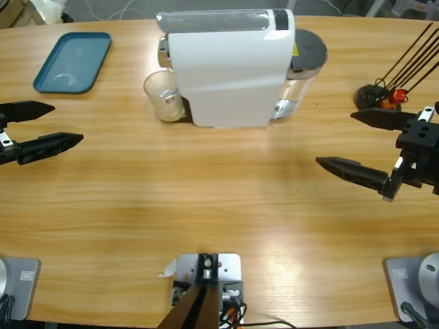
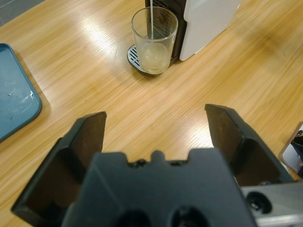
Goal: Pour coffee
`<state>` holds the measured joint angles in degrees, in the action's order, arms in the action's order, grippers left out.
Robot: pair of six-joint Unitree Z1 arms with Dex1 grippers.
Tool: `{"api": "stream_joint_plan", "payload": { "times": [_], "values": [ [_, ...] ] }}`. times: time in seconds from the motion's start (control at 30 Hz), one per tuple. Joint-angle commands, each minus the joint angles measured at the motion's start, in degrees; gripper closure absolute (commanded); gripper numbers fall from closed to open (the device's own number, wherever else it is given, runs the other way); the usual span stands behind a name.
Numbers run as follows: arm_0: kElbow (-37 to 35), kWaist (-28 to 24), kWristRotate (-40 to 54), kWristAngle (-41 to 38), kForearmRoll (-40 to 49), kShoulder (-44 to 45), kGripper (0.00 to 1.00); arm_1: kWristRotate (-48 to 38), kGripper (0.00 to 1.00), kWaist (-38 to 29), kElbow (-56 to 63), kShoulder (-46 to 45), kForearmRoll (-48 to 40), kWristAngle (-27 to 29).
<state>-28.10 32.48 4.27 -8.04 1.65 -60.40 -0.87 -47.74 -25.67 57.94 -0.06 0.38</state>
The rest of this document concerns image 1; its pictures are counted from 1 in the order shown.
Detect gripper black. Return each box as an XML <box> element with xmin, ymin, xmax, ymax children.
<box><xmin>0</xmin><ymin>100</ymin><xmax>84</xmax><ymax>166</ymax></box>
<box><xmin>315</xmin><ymin>106</ymin><xmax>439</xmax><ymax>202</ymax></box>

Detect clear drinking glass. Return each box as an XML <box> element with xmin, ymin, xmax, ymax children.
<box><xmin>143</xmin><ymin>71</ymin><xmax>186</xmax><ymax>123</ymax></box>

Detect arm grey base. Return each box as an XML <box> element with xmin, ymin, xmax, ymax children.
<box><xmin>0</xmin><ymin>256</ymin><xmax>41</xmax><ymax>321</ymax></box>
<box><xmin>383</xmin><ymin>252</ymin><xmax>439</xmax><ymax>323</ymax></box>

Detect white capsule coffee machine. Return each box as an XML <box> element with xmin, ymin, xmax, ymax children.
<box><xmin>156</xmin><ymin>8</ymin><xmax>296</xmax><ymax>130</ymax></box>

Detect black capsule holder with rods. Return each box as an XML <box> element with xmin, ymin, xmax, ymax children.
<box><xmin>355</xmin><ymin>22</ymin><xmax>439</xmax><ymax>112</ymax></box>

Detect teal plastic tray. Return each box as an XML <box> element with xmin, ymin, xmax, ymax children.
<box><xmin>33</xmin><ymin>32</ymin><xmax>113</xmax><ymax>95</ymax></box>

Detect cardboard box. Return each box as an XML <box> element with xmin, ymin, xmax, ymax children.
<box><xmin>0</xmin><ymin>0</ymin><xmax>30</xmax><ymax>29</ymax></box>

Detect white plastic bag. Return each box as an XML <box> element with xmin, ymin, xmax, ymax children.
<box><xmin>29</xmin><ymin>0</ymin><xmax>68</xmax><ymax>24</ymax></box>

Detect clear water tank black lid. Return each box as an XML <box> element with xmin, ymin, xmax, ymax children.
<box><xmin>272</xmin><ymin>29</ymin><xmax>329</xmax><ymax>120</ymax></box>

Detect white tape tab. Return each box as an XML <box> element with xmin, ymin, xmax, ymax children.
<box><xmin>157</xmin><ymin>258</ymin><xmax>178</xmax><ymax>278</ymax></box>

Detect white floor cable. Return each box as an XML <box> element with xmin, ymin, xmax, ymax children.
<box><xmin>84</xmin><ymin>0</ymin><xmax>155</xmax><ymax>22</ymax></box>
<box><xmin>322</xmin><ymin>0</ymin><xmax>344</xmax><ymax>16</ymax></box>

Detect white metal frame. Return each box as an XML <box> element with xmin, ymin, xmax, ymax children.
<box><xmin>363</xmin><ymin>0</ymin><xmax>439</xmax><ymax>18</ymax></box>

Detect black base cable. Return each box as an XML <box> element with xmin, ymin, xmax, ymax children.
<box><xmin>400</xmin><ymin>301</ymin><xmax>429</xmax><ymax>329</ymax></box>
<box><xmin>0</xmin><ymin>294</ymin><xmax>15</xmax><ymax>323</ymax></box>

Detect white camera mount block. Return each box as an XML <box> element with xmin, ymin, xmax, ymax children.
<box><xmin>171</xmin><ymin>252</ymin><xmax>245</xmax><ymax>329</ymax></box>

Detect thin black cable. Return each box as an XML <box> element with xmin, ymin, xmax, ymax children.
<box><xmin>239</xmin><ymin>320</ymin><xmax>296</xmax><ymax>329</ymax></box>

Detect orange and black cable bundle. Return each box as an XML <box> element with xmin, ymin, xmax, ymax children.
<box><xmin>219</xmin><ymin>301</ymin><xmax>248</xmax><ymax>329</ymax></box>

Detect dark camera post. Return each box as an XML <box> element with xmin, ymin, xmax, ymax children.
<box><xmin>159</xmin><ymin>253</ymin><xmax>220</xmax><ymax>329</ymax></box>

